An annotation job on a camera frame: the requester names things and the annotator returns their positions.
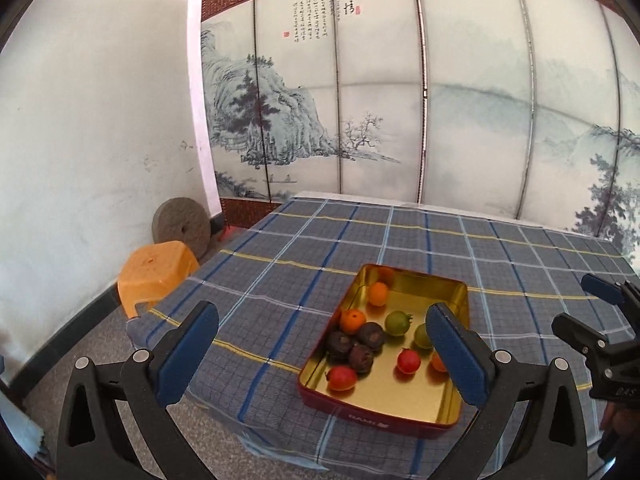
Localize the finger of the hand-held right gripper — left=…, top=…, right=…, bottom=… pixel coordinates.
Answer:
left=581, top=273, right=640, bottom=307
left=551, top=312, right=640, bottom=402

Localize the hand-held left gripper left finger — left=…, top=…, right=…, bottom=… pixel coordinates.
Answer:
left=55, top=301, right=221, bottom=480

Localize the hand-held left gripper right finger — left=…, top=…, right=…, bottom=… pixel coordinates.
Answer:
left=425, top=302, right=589, bottom=480

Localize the red tomato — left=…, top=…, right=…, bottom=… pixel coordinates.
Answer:
left=326, top=366, right=358, bottom=392
left=396, top=348, right=421, bottom=375

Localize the gold rectangular tin box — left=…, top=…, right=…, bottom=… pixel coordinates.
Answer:
left=297, top=263, right=470, bottom=440

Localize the dark purple mangosteen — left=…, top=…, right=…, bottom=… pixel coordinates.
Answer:
left=356, top=322, right=386, bottom=352
left=326, top=331, right=357, bottom=362
left=348, top=343, right=375, bottom=376

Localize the person's right hand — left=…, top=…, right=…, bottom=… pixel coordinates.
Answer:
left=600, top=399, right=640, bottom=458

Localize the orange plastic stool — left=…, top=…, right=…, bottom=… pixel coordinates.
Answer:
left=117, top=241, right=200, bottom=320

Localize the blue plaid tablecloth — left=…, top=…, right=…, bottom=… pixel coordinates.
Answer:
left=125, top=195, right=640, bottom=480

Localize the round grey millstone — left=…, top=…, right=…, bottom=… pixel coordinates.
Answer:
left=151, top=198, right=211, bottom=261

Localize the pale crumpled sheet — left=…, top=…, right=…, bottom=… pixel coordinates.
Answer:
left=0, top=390, right=51, bottom=472

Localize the landscape painted folding screen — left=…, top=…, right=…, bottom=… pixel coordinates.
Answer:
left=200, top=0, right=640, bottom=257

